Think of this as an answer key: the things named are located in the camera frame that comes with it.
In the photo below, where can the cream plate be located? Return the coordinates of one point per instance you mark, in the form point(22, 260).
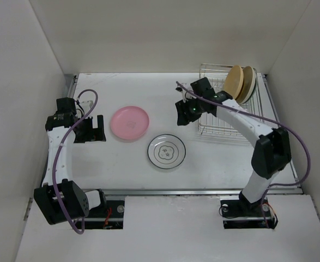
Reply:
point(249, 85)

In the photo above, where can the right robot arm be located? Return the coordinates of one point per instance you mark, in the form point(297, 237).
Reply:
point(271, 147)

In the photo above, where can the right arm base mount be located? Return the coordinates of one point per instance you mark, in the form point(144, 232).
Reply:
point(236, 215)

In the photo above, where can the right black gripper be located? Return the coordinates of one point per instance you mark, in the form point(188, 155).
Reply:
point(181, 107)

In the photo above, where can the aluminium front rail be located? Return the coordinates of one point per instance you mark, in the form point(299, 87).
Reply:
point(184, 192)

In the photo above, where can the white green-rimmed plate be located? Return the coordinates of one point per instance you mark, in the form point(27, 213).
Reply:
point(166, 151)

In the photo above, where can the wire dish rack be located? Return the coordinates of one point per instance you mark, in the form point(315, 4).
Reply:
point(238, 120)

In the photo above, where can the yellow plate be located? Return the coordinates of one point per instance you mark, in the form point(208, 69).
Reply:
point(234, 81)

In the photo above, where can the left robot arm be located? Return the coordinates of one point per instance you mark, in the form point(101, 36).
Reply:
point(59, 197)

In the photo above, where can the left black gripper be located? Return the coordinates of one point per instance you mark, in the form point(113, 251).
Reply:
point(94, 134)

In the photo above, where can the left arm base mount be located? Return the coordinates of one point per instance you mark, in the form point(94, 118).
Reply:
point(106, 218)

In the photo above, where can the pink plate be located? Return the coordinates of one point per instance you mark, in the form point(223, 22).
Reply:
point(129, 123)

